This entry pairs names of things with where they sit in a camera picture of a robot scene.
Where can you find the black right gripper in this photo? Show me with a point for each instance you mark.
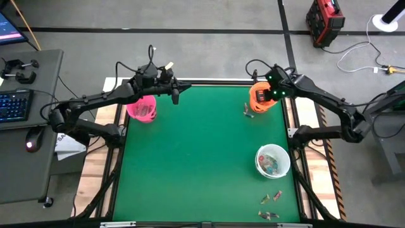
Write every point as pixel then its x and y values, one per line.
pixel 272 95

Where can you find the black frame clamp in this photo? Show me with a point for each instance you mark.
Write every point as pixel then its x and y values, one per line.
pixel 254 76

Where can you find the grey desk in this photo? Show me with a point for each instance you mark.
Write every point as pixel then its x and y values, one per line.
pixel 28 171

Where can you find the grey metal stand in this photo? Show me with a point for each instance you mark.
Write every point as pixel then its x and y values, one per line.
pixel 389 145

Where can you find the white paper sheet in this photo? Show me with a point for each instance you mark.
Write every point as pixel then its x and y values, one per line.
pixel 68 147

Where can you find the monitor with blue screen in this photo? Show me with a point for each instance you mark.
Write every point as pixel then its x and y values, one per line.
pixel 9 30

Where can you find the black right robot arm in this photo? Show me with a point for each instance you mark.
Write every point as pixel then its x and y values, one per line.
pixel 322 92

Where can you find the black computer mouse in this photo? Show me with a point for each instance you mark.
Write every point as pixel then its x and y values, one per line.
pixel 33 139

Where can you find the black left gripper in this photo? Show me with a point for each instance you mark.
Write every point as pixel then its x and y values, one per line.
pixel 152 85

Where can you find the silver metal bracket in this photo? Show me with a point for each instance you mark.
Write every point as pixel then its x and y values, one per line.
pixel 117 224
pixel 294 225

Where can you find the small dark red candy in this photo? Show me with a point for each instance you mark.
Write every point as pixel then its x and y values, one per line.
pixel 246 107

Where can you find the black device green edge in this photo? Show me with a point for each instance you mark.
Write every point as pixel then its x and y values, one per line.
pixel 398 90

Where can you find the small blue dark candy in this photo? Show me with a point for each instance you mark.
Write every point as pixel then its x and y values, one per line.
pixel 249 115

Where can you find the pink halloween face bucket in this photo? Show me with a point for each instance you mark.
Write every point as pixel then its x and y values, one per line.
pixel 142 118

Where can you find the black aluminium rig frame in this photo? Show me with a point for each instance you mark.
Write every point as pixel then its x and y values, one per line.
pixel 221 82

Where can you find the yellow black hazard tape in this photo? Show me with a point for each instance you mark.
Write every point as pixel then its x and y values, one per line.
pixel 334 177

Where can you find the black desk caster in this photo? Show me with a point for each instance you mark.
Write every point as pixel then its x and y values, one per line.
pixel 48 202

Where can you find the red black power station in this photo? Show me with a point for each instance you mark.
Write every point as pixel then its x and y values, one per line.
pixel 325 20

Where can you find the green table mat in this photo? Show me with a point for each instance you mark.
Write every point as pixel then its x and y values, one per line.
pixel 205 174

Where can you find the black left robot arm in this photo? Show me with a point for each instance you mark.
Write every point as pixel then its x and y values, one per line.
pixel 95 99

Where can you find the backlit black keyboard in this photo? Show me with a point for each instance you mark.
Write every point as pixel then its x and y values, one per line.
pixel 14 106

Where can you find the yellow green wrapped candy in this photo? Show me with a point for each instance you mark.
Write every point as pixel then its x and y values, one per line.
pixel 265 198

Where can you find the yellow pole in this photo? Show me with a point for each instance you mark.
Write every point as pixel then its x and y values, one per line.
pixel 25 25

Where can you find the white corner bracket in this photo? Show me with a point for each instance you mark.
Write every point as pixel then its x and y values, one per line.
pixel 292 132

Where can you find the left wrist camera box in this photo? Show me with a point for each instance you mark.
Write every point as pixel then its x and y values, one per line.
pixel 166 72

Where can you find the red candy clear wrapper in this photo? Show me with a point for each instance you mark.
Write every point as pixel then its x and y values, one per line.
pixel 262 158

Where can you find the dark wrapped candy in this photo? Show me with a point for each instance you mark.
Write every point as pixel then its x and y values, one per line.
pixel 273 214
pixel 263 214

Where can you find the black c-clamp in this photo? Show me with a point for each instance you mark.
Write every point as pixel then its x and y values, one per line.
pixel 19 76
pixel 19 65

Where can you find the white halloween face bucket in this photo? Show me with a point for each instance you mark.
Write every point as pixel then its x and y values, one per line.
pixel 283 151

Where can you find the orange jack-o-lantern bucket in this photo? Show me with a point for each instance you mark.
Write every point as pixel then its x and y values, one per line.
pixel 256 107

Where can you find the long pink candy wrapper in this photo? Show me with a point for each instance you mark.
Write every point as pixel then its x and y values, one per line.
pixel 142 109

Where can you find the floor stand white base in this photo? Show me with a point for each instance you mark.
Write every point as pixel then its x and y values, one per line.
pixel 386 22

